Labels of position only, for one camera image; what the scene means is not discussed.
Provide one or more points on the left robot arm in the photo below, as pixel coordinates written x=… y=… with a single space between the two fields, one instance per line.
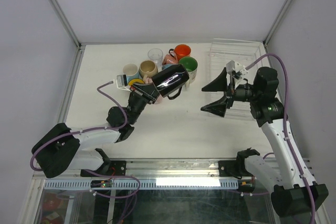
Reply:
x=63 y=148

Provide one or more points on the orange mug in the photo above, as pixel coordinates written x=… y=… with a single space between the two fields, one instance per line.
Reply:
x=180 y=51

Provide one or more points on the aluminium mounting rail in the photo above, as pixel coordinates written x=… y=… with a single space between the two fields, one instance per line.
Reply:
x=158 y=167

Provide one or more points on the white cable duct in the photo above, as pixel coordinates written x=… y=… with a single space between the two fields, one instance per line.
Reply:
x=167 y=183

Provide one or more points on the green inside mug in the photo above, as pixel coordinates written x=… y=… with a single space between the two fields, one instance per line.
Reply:
x=191 y=66

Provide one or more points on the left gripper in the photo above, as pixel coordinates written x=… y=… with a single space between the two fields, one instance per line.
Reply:
x=148 y=92

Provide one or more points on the white light-blue mug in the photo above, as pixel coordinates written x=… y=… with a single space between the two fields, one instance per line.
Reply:
x=131 y=71

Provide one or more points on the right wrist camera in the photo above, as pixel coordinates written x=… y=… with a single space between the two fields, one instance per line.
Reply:
x=236 y=71

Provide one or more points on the black mug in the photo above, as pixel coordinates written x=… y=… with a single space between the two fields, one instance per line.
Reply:
x=169 y=81

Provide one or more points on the yellow mug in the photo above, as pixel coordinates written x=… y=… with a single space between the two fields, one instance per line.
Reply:
x=136 y=80

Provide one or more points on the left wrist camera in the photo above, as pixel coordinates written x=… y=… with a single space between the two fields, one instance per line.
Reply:
x=122 y=83

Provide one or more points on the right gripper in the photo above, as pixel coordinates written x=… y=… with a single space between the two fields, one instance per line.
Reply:
x=219 y=84

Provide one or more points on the beige mug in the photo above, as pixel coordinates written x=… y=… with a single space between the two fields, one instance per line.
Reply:
x=148 y=69

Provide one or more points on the blue mug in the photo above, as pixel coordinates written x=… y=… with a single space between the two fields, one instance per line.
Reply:
x=167 y=66

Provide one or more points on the clear dish rack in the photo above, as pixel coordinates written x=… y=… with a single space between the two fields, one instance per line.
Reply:
x=245 y=52

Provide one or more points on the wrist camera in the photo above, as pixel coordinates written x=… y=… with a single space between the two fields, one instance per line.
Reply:
x=236 y=71
x=122 y=83

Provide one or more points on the clear plastic cup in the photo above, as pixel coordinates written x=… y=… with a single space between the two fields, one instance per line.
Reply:
x=156 y=55

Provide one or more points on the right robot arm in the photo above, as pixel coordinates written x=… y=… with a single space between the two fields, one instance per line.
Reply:
x=293 y=189

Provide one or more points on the pink patterned mug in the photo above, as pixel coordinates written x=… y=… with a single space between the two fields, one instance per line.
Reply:
x=170 y=59

